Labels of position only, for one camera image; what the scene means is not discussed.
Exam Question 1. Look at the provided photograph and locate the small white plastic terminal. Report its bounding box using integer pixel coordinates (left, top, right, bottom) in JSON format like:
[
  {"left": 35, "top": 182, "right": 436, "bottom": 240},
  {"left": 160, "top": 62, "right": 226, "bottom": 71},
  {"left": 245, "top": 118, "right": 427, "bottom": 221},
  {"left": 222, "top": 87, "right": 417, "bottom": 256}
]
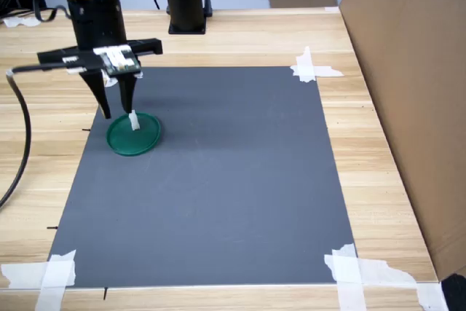
[{"left": 128, "top": 109, "right": 141, "bottom": 132}]

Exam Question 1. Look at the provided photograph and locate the round green lid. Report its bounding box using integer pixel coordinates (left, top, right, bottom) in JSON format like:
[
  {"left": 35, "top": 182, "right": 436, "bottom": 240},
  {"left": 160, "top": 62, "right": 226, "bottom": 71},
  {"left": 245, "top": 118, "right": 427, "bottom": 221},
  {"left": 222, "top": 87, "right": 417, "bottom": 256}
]
[{"left": 106, "top": 111, "right": 162, "bottom": 158}]

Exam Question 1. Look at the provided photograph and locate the crumpled white tape piece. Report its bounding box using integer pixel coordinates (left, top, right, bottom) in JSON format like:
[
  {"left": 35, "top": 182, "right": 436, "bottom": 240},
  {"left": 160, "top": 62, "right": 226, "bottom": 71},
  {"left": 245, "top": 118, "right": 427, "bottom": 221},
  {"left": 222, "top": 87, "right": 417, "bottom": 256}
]
[{"left": 2, "top": 15, "right": 42, "bottom": 28}]

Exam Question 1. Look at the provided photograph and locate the dark grey mat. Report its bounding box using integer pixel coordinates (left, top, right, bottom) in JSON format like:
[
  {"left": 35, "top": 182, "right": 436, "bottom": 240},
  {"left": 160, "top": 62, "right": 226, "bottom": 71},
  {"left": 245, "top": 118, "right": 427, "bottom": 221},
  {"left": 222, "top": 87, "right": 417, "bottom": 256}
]
[{"left": 47, "top": 66, "right": 360, "bottom": 288}]

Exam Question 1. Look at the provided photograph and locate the large brown cardboard partition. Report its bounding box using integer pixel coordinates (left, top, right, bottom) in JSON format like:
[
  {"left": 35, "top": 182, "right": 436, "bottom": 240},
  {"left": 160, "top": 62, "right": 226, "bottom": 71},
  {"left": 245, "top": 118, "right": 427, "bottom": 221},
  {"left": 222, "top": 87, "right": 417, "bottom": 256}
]
[{"left": 338, "top": 0, "right": 466, "bottom": 281}]

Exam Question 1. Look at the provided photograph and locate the black object at table corner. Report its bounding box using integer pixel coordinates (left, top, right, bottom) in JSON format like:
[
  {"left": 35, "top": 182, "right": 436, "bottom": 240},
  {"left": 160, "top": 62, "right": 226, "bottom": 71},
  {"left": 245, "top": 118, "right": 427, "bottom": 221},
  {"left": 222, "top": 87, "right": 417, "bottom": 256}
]
[{"left": 441, "top": 273, "right": 466, "bottom": 311}]

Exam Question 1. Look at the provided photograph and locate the white camera box with board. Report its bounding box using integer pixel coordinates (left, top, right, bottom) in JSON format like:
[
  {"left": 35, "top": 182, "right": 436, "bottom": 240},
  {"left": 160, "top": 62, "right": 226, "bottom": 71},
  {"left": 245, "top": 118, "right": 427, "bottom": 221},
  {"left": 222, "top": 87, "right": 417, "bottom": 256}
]
[{"left": 92, "top": 44, "right": 143, "bottom": 79}]

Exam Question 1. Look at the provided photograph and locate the thin black arm cable loop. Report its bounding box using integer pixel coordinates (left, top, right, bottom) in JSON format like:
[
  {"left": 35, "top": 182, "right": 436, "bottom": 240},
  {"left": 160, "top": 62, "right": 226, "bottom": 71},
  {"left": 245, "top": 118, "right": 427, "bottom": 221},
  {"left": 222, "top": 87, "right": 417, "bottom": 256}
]
[{"left": 32, "top": 0, "right": 74, "bottom": 23}]

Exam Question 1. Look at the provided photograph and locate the thick black camera cable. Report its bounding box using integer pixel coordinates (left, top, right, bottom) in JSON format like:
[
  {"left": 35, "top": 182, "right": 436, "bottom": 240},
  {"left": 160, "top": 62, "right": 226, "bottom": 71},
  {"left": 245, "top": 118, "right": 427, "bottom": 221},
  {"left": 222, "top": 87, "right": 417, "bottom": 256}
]
[{"left": 0, "top": 62, "right": 71, "bottom": 212}]

